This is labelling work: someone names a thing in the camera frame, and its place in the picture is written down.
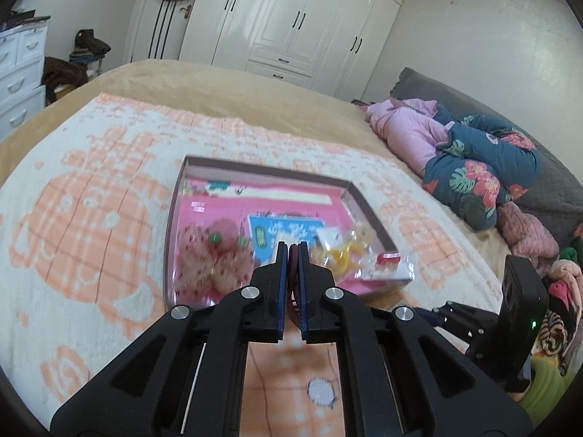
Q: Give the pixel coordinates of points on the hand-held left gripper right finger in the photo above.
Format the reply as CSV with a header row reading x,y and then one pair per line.
x,y
303,305

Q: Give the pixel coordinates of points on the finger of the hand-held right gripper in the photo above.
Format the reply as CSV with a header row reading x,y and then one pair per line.
x,y
476,343
469,317

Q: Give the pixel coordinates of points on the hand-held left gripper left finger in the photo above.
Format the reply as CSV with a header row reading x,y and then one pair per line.
x,y
282,300

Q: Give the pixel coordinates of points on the dark red hair comb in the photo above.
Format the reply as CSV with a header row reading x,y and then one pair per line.
x,y
294,300

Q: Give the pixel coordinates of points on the clear bag with yellow jewelry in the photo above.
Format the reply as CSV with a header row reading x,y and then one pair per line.
x,y
339,259

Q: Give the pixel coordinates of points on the bag of pink strawberry scrunchies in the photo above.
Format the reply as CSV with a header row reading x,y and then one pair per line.
x,y
205,259

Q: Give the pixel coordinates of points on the clear plastic wrapper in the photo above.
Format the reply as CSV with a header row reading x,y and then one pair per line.
x,y
364,236

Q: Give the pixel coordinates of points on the small red white packet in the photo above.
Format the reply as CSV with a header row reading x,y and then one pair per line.
x,y
387,260

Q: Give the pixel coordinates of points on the shallow pink lined box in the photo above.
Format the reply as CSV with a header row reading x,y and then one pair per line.
x,y
227,211

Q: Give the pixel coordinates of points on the pile of colourful clothes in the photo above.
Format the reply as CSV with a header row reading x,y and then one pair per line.
x,y
562,291

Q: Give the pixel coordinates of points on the pink knitted cloth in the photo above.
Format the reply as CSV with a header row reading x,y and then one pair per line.
x,y
528,236

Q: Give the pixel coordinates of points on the green cloth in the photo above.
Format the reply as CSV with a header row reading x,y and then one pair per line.
x,y
546,391

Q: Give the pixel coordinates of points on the blue floral quilt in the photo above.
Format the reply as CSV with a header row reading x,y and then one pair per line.
x,y
478,173

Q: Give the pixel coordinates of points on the pink jacket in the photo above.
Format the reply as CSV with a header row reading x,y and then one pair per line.
x,y
410,132

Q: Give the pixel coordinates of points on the peach patterned blanket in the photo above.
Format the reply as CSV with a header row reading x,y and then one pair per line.
x,y
91,200

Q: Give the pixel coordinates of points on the beige bed cover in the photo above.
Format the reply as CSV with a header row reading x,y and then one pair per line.
x,y
182,82

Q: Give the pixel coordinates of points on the white wardrobe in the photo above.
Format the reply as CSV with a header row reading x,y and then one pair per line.
x,y
296,9

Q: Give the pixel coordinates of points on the white door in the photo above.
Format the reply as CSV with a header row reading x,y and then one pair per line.
x,y
141,27

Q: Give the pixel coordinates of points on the dark brown cloth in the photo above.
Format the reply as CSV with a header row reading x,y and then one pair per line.
x,y
63,75

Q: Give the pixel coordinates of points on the pile of folded clothes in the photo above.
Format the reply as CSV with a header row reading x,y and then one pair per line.
x,y
91,45

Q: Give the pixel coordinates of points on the white drawer cabinet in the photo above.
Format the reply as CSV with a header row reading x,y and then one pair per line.
x,y
20,73

